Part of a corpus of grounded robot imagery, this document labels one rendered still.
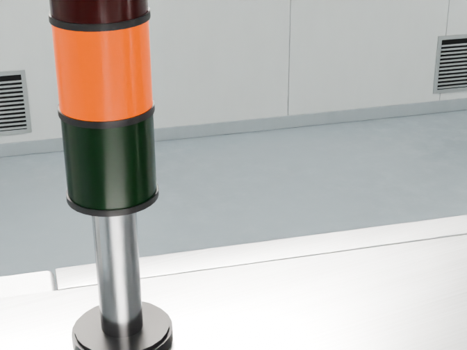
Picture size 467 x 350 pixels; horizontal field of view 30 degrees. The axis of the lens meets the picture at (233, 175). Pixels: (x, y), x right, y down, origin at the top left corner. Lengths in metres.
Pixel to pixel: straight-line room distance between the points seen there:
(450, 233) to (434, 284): 0.07
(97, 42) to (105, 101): 0.03
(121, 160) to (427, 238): 0.28
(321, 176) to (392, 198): 0.53
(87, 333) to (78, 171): 0.11
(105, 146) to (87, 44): 0.05
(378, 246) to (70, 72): 0.29
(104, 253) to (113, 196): 0.04
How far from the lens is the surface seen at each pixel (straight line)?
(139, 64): 0.44
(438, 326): 0.56
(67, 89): 0.45
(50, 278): 0.61
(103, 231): 0.49
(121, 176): 0.46
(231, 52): 6.18
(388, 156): 6.07
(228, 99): 6.28
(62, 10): 0.43
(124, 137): 0.45
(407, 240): 0.65
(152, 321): 0.53
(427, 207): 5.41
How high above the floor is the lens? 2.41
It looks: 25 degrees down
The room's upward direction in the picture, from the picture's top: straight up
